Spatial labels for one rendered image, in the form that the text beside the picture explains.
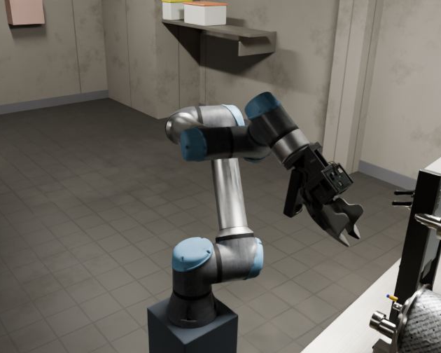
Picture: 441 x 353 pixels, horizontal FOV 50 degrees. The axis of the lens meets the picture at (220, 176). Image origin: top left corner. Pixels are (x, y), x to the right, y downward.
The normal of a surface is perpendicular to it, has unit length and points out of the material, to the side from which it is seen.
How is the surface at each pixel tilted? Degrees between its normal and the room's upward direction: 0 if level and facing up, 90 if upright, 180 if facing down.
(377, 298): 0
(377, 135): 90
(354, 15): 90
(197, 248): 8
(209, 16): 90
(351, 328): 0
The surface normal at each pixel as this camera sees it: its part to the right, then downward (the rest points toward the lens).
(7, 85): 0.63, 0.33
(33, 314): 0.02, -0.91
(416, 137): -0.77, 0.24
